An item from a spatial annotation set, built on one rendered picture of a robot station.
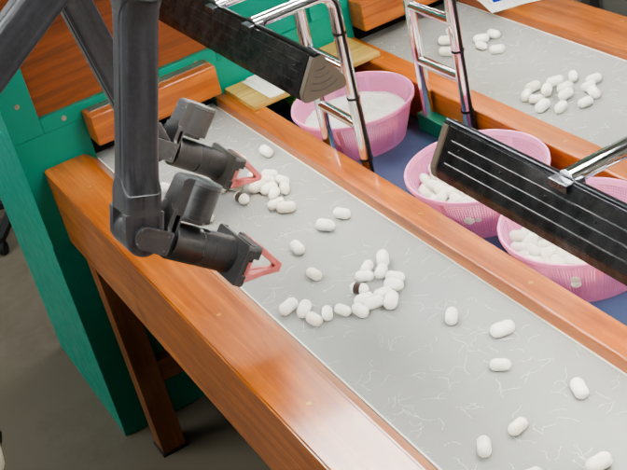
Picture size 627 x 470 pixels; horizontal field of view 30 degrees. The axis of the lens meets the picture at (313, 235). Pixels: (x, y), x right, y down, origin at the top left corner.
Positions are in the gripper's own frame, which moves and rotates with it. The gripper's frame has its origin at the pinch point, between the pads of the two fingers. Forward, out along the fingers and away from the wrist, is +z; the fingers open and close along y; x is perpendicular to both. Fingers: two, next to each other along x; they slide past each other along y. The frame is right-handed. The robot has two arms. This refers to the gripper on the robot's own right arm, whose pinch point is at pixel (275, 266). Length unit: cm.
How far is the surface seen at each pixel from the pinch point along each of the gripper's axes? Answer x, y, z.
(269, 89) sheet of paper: -18, 77, 35
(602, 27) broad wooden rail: -58, 41, 84
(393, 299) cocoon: -1.5, -8.4, 17.5
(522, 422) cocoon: 0.9, -44.4, 15.1
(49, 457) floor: 88, 99, 29
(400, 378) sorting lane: 5.7, -23.2, 11.8
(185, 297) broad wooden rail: 13.9, 18.3, -1.8
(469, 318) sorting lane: -4.4, -19.0, 23.9
